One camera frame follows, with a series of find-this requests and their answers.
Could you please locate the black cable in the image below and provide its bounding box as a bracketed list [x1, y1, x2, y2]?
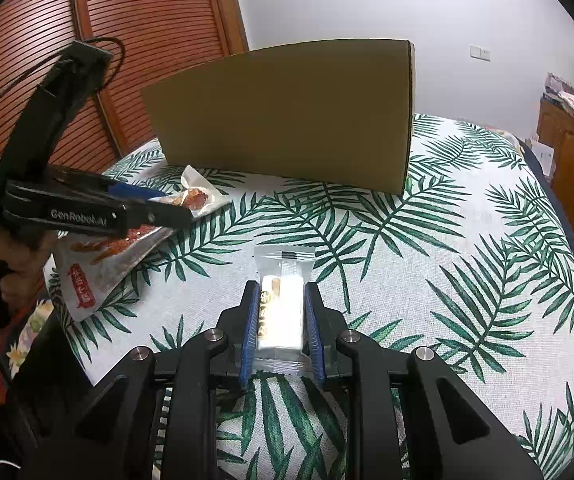
[0, 37, 126, 131]

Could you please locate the white snack bar packet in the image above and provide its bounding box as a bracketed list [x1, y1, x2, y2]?
[253, 246, 316, 377]

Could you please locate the green leaf print blanket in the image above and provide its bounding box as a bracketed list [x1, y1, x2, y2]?
[44, 112, 574, 480]

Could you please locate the small clear brown snack packet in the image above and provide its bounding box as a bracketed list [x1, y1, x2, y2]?
[164, 165, 232, 218]

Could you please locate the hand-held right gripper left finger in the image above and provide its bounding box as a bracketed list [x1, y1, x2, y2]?
[67, 281, 260, 480]

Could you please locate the brown slatted wardrobe door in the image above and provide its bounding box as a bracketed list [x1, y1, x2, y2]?
[0, 0, 250, 171]

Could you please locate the red and white snack bag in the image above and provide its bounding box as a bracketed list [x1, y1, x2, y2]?
[49, 222, 175, 322]

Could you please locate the person's left hand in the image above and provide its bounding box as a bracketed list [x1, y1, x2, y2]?
[0, 217, 62, 311]

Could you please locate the floral bed sheet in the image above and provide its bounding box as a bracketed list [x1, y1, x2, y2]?
[6, 300, 56, 378]

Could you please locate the folded purple cloth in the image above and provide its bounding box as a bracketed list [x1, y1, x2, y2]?
[543, 72, 574, 97]

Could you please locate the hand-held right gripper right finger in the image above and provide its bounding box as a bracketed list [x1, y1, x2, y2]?
[304, 282, 542, 480]

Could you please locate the brown cardboard box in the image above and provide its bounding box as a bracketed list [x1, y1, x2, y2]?
[140, 39, 416, 196]

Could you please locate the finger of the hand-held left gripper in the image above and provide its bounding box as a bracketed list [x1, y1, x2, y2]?
[116, 201, 194, 236]
[107, 183, 167, 204]

